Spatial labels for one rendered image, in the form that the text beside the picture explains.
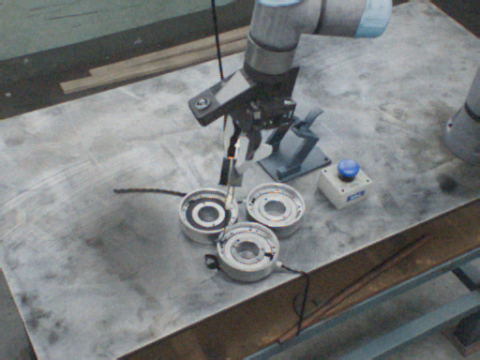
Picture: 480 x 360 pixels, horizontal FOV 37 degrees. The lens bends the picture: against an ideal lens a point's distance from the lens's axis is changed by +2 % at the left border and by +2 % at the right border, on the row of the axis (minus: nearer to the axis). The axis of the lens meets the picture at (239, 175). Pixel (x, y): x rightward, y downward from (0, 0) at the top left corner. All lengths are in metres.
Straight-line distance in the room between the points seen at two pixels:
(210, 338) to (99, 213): 0.34
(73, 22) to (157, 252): 1.73
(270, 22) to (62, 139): 0.59
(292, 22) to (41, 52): 1.95
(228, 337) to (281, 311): 0.13
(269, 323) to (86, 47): 1.75
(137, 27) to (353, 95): 1.55
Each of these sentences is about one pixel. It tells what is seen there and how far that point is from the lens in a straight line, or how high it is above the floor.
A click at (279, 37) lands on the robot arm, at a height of 1.20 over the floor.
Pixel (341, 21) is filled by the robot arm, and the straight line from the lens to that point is 1.03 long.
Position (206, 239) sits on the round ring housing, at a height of 0.82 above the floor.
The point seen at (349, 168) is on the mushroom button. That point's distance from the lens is 1.29.
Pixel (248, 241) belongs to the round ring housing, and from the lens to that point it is 1.21.
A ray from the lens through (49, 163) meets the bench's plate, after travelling 1.40.
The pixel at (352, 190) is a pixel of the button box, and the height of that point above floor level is 0.84.
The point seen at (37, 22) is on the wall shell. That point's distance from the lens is 2.80.
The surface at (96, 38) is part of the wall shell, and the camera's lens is 2.92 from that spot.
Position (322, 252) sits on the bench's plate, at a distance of 1.25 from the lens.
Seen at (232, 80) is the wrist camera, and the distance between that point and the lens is 1.09.
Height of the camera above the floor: 1.77
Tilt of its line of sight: 46 degrees down
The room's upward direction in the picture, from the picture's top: 5 degrees clockwise
